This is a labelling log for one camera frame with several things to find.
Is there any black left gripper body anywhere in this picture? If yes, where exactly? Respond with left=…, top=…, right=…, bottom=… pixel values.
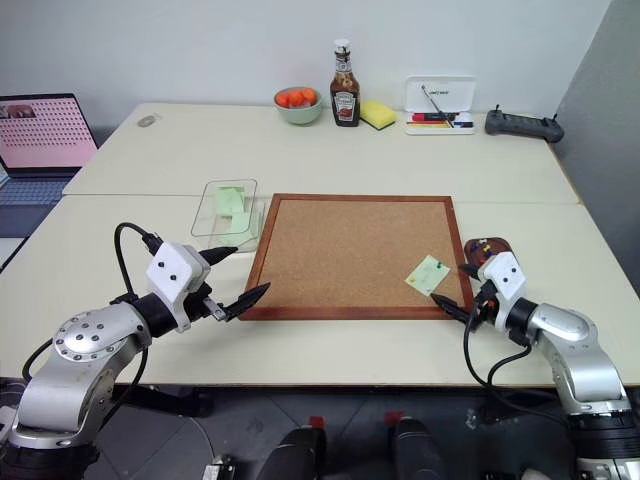
left=181, top=280, right=227, bottom=325

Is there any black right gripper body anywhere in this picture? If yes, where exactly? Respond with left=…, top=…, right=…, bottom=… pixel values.
left=468, top=279, right=501, bottom=332

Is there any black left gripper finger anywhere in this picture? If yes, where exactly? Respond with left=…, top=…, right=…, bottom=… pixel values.
left=198, top=245, right=241, bottom=267
left=222, top=282, right=273, bottom=323

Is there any green sticky note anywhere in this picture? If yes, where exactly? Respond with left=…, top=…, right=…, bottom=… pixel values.
left=404, top=254, right=452, bottom=297

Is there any wood-framed cork board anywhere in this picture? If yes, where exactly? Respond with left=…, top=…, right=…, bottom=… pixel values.
left=238, top=193, right=475, bottom=322

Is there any small brown wooden dish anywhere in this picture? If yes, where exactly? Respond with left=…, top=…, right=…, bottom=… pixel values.
left=463, top=236, right=514, bottom=270

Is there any clear plastic tray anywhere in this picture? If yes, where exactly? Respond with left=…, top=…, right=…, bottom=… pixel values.
left=190, top=177, right=267, bottom=254

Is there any dark rounded shape red tab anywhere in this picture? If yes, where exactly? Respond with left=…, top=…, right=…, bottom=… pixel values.
left=383, top=411, right=450, bottom=480
left=258, top=415, right=330, bottom=480

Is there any grey round floor base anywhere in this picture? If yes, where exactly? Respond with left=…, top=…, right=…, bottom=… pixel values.
left=92, top=413, right=214, bottom=480

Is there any black remote controller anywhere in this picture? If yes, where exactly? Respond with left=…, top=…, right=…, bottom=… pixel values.
left=483, top=104, right=566, bottom=144

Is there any pale green bowl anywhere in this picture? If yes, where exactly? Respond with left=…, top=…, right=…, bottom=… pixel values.
left=273, top=86, right=324, bottom=126

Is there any black pen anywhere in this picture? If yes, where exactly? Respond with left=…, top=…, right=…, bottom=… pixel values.
left=420, top=84, right=456, bottom=129

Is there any white open pen case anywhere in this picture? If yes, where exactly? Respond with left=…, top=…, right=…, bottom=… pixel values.
left=403, top=74, right=478, bottom=137

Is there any yellow sponge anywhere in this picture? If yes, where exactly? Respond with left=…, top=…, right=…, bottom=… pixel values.
left=359, top=98, right=399, bottom=133

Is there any grey partition panel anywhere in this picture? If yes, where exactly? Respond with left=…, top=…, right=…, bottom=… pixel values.
left=551, top=0, right=640, bottom=306

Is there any ketchup bottle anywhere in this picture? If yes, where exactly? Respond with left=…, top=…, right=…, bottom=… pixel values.
left=329, top=38, right=362, bottom=128

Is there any open laptop pink screen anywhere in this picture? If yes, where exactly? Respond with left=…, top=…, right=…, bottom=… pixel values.
left=0, top=92, right=100, bottom=209

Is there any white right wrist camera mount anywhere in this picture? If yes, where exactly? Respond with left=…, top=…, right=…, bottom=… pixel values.
left=476, top=251, right=529, bottom=330

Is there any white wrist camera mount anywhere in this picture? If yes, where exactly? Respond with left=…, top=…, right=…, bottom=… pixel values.
left=476, top=251, right=529, bottom=330
left=145, top=241, right=213, bottom=334

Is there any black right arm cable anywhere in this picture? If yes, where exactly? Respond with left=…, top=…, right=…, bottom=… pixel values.
left=462, top=289, right=576, bottom=426

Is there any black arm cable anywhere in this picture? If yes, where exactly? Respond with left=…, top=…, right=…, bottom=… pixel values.
left=21, top=222, right=164, bottom=416
left=462, top=289, right=576, bottom=426

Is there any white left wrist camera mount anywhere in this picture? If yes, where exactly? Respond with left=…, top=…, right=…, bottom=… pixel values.
left=145, top=241, right=213, bottom=334

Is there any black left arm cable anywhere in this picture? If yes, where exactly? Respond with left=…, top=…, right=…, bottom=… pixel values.
left=21, top=222, right=164, bottom=416

